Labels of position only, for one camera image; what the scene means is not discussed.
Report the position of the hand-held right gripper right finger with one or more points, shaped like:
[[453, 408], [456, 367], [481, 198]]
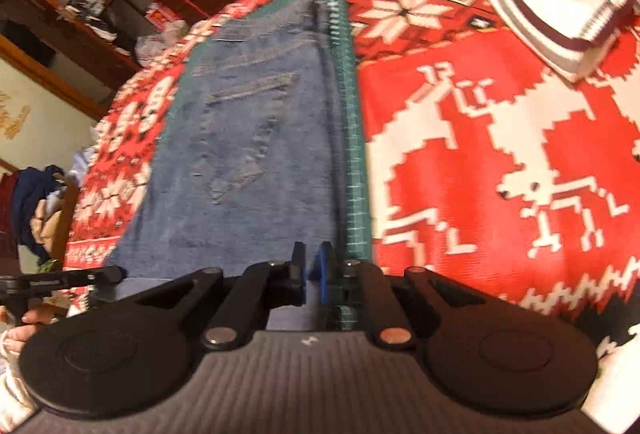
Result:
[[322, 279]]

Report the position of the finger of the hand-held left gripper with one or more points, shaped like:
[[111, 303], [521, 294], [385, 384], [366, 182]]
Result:
[[60, 281]]

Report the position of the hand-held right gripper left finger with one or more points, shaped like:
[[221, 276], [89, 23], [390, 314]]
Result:
[[299, 274]]

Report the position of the blue denim shorts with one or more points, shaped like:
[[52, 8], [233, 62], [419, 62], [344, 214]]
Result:
[[240, 139]]

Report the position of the person's left hand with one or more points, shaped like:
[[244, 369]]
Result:
[[27, 329]]

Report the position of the dark blue fluffy cloth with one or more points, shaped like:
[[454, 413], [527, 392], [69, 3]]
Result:
[[35, 199]]

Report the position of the green cutting mat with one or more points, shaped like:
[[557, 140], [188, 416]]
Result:
[[357, 164]]

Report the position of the red patterned blanket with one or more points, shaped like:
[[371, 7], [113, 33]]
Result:
[[500, 139]]

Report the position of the wooden door frame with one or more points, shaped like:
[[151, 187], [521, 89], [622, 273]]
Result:
[[45, 44]]

